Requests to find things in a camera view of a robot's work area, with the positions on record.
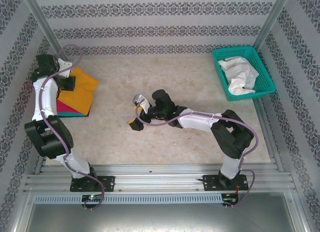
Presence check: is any teal plastic basket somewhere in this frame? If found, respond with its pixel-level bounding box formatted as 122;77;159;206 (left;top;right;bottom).
211;46;277;101

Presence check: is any aluminium frame post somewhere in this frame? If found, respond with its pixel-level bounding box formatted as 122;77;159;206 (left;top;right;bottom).
253;0;292;52
21;0;72;68

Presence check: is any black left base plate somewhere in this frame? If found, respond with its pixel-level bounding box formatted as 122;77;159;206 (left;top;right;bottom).
69;176;116;193

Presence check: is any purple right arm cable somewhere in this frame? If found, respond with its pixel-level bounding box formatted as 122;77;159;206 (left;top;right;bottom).
134;98;260;208

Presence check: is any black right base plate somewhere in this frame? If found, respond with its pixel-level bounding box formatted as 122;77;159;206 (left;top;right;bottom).
202;174;247;192

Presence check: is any teal t-shirt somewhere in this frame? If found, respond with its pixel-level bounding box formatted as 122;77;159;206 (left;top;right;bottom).
57;111;87;117

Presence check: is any red t-shirt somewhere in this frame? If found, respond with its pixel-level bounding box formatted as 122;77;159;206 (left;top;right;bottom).
56;99;85;115

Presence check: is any yellow printed t-shirt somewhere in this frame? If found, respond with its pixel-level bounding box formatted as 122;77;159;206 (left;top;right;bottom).
56;66;99;117

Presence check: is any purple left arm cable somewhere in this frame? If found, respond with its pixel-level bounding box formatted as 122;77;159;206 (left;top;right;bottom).
39;44;106;211

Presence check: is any aluminium rail frame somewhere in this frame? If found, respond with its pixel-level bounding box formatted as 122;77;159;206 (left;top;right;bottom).
23;163;298;193

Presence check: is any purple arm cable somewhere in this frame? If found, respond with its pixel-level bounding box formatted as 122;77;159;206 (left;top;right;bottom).
134;98;260;208
39;44;106;211

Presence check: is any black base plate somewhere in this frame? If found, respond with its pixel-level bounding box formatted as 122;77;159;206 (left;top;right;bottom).
202;174;247;192
69;176;116;193

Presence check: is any grey slotted cable duct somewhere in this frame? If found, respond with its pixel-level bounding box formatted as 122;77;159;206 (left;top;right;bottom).
33;194;223;205

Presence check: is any white t-shirt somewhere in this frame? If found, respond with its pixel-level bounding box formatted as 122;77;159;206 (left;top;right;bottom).
218;56;260;95

